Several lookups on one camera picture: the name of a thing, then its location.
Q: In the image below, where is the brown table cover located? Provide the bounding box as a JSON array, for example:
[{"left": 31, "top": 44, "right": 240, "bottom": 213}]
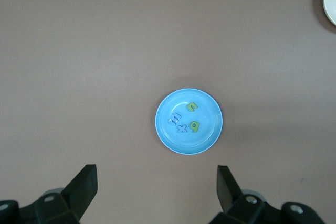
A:
[{"left": 0, "top": 0, "right": 336, "bottom": 224}]

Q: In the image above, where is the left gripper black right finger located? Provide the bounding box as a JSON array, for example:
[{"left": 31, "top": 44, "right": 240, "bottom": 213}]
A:
[{"left": 209, "top": 165, "right": 324, "bottom": 224}]

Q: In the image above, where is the blue plate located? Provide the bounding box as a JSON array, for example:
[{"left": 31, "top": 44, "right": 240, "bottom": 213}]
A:
[{"left": 154, "top": 88, "right": 224, "bottom": 155}]

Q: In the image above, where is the blue foam letter m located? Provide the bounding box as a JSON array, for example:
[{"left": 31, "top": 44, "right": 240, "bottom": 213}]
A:
[{"left": 167, "top": 112, "right": 182, "bottom": 127}]

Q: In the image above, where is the green foam letter q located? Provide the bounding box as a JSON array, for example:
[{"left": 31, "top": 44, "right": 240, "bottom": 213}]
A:
[{"left": 189, "top": 121, "right": 201, "bottom": 134}]

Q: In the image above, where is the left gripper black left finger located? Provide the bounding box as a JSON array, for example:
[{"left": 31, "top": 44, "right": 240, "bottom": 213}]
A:
[{"left": 0, "top": 164, "right": 99, "bottom": 224}]

